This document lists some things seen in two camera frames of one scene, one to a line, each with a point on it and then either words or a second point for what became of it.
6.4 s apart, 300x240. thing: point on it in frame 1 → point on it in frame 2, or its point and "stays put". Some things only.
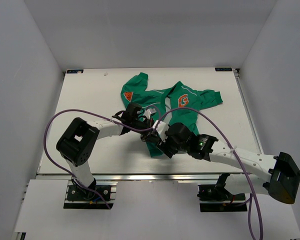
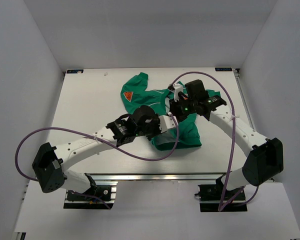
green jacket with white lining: x=163 y=108 stays put
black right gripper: x=164 y=148 → x=174 y=108
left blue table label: x=74 y=71 stays put
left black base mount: x=99 y=195 stays put
